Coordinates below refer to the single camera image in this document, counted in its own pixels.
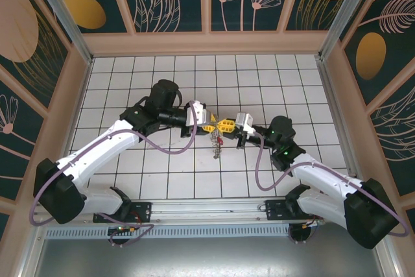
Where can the red key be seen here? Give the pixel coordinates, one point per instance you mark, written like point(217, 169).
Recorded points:
point(220, 141)

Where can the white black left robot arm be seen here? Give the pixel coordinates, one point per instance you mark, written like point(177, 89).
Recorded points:
point(100, 153)

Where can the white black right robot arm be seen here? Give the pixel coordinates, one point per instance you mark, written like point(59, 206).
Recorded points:
point(321, 176)

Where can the orange oval pink fern panel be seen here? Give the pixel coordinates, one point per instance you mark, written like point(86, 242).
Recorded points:
point(369, 56)

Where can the grey sheet metal panel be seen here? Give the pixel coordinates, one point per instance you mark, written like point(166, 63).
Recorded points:
point(207, 257)

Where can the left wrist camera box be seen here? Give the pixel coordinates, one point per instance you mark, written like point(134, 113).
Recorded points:
point(199, 113)

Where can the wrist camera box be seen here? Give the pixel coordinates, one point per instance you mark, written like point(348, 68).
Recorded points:
point(244, 123)
point(199, 113)

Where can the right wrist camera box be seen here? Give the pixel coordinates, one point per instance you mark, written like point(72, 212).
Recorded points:
point(244, 123)

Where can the aluminium side rail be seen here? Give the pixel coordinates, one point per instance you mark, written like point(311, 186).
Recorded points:
point(336, 111)

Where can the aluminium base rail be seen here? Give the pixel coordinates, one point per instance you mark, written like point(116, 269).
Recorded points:
point(207, 209)

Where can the pink leaf outline wall panel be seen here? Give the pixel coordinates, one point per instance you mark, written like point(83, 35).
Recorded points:
point(395, 140)

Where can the orange oval wall panel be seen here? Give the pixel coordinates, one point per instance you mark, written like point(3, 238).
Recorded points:
point(84, 11)

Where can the aluminium corner post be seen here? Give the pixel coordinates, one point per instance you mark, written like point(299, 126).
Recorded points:
point(68, 17)
point(345, 14)

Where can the dark teal framed wall panel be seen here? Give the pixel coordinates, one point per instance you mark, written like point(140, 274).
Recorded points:
point(3, 225)

